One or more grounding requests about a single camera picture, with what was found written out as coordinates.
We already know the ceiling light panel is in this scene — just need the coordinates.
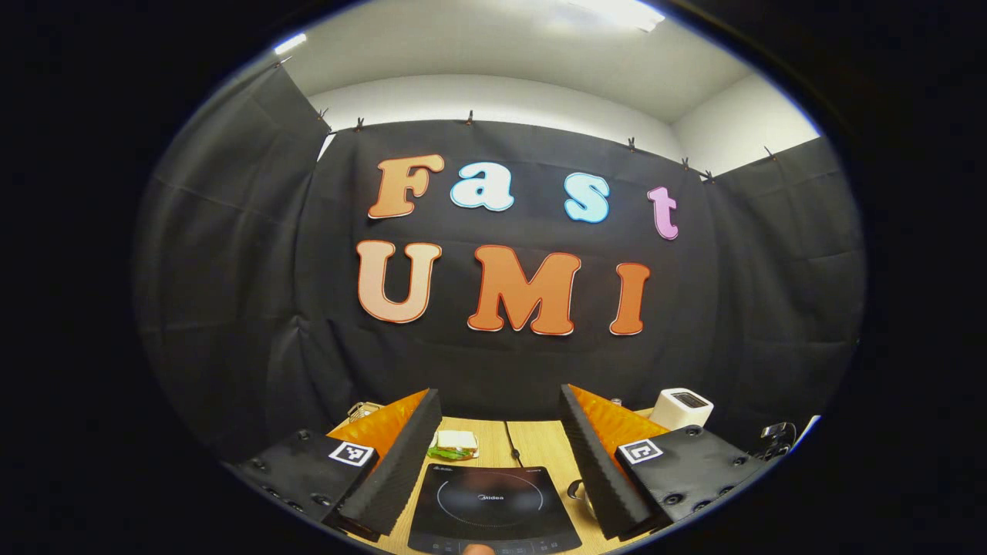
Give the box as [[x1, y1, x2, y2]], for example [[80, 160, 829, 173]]
[[571, 0, 665, 33]]

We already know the sandwich on plate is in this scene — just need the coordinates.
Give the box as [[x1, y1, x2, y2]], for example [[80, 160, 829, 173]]
[[426, 429, 479, 462]]

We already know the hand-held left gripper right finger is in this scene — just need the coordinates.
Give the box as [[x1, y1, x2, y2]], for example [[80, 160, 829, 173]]
[[559, 384, 764, 540]]

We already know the white toaster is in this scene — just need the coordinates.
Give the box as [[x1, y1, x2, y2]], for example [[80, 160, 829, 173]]
[[650, 388, 715, 431]]

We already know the black induction cooktop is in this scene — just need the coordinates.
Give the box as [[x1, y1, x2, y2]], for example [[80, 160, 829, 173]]
[[407, 462, 583, 555]]

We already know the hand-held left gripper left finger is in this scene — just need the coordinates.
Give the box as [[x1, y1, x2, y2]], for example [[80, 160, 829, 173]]
[[231, 388, 443, 540]]

